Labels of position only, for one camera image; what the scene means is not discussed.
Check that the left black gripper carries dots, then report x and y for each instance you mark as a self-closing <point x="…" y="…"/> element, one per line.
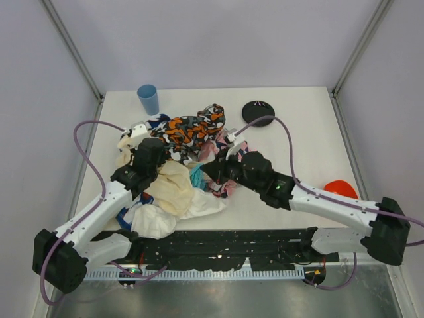
<point x="146" y="146"/>

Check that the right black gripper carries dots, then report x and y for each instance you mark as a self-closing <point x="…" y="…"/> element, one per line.
<point x="224" y="167"/>

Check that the pink patterned cloth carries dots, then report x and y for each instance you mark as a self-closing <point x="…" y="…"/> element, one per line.
<point x="208" y="152"/>

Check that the orange black patterned cloth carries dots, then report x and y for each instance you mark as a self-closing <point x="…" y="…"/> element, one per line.
<point x="184" y="136"/>

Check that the cream beige cloth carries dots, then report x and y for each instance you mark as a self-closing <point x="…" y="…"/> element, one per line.
<point x="170" y="182"/>

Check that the blue white patterned cloth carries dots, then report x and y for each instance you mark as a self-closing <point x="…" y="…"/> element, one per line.
<point x="126" y="215"/>

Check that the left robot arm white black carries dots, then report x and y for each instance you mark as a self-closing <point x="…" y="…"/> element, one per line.
<point x="64" y="256"/>

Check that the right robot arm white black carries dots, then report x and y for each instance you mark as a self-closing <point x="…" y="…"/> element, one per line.
<point x="378" y="228"/>

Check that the teal striped cloth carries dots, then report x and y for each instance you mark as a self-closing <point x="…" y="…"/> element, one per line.
<point x="197" y="179"/>

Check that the white towel cloth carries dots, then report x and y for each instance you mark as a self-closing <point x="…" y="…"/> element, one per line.
<point x="159" y="219"/>

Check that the blue plastic cup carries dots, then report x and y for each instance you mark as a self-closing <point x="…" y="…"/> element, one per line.
<point x="148" y="97"/>

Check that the black round plate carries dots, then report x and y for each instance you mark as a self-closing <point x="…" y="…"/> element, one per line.
<point x="256" y="109"/>

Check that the orange red plastic bowl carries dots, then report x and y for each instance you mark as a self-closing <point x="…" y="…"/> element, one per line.
<point x="341" y="187"/>

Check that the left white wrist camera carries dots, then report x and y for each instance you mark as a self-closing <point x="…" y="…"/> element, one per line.
<point x="133" y="136"/>

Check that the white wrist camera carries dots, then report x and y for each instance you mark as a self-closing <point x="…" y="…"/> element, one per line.
<point x="133" y="136"/>
<point x="234" y="140"/>

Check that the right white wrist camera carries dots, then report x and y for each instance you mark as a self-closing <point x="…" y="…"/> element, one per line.
<point x="234" y="140"/>

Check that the black paint-splattered front rail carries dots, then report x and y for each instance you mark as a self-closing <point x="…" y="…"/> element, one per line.
<point x="226" y="250"/>

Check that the white slotted cable duct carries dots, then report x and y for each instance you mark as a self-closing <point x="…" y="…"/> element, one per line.
<point x="245" y="273"/>

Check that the left aluminium frame post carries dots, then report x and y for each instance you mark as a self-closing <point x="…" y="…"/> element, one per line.
<point x="66" y="37"/>

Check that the aluminium frame post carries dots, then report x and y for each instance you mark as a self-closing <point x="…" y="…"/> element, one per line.
<point x="363" y="42"/>
<point x="66" y="37"/>

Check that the right aluminium frame post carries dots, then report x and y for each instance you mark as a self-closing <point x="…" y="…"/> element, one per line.
<point x="363" y="42"/>

